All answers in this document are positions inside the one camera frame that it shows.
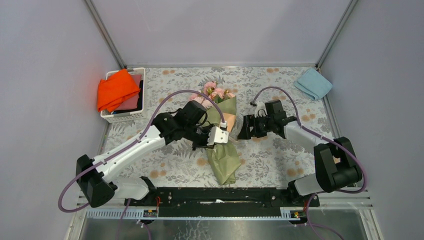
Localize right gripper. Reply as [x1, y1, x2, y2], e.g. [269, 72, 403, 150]
[237, 114, 274, 140]

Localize brown kraft wrapping paper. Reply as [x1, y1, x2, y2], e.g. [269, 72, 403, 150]
[206, 96, 241, 186]

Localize peach fake rose stem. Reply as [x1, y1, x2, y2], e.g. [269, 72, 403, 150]
[189, 93, 213, 109]

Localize fake rose stem with bud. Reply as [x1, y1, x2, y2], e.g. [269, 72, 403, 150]
[210, 88, 236, 102]

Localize pink fake rose stem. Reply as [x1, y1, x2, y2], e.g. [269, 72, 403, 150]
[203, 81, 217, 96]

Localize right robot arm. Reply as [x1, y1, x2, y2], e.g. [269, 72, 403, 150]
[237, 100, 363, 206]

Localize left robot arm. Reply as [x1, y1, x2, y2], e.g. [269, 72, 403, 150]
[76, 101, 229, 208]

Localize floral patterned table mat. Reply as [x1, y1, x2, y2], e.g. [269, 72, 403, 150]
[102, 66, 332, 187]

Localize light blue cloth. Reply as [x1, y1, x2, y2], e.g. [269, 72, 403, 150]
[294, 68, 333, 101]

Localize white plastic basket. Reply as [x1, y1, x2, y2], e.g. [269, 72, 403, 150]
[99, 67, 146, 123]

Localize orange cloth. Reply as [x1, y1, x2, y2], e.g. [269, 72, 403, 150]
[97, 69, 140, 112]

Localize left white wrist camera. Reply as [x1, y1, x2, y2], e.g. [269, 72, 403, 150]
[206, 121, 229, 146]

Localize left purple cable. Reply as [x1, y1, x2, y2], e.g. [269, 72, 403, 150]
[57, 89, 227, 240]

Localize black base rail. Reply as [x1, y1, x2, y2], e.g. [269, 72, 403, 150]
[124, 177, 309, 218]

